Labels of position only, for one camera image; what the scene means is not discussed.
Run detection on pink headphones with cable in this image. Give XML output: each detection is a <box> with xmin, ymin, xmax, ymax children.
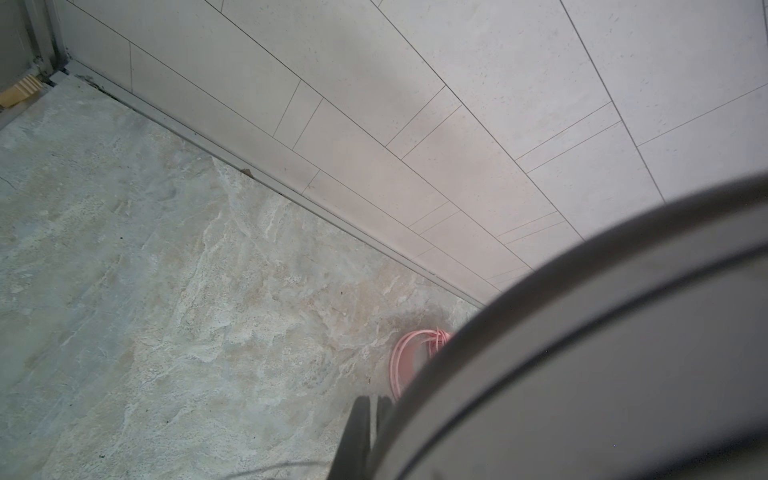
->
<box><xmin>388</xmin><ymin>329</ymin><xmax>453</xmax><ymax>400</ymax></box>

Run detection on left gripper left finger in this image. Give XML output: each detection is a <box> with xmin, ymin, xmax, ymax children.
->
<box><xmin>327</xmin><ymin>396</ymin><xmax>371</xmax><ymax>480</ymax></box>

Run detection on white black headphones with cable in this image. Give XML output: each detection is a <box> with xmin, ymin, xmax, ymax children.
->
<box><xmin>365</xmin><ymin>175</ymin><xmax>767</xmax><ymax>479</ymax></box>

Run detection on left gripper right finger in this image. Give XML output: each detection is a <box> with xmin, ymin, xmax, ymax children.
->
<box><xmin>375</xmin><ymin>396</ymin><xmax>393</xmax><ymax>432</ymax></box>

